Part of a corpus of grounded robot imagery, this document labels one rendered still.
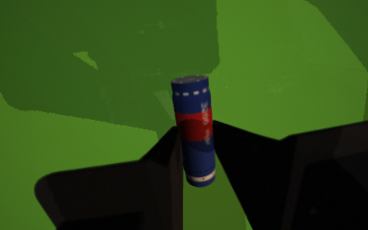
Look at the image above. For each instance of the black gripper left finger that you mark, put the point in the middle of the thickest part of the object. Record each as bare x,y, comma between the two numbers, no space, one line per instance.
153,184

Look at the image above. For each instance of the blue and red battery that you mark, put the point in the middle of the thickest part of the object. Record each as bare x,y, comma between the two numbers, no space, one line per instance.
192,105

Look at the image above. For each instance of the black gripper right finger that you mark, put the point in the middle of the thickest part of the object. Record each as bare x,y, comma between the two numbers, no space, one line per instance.
266,173

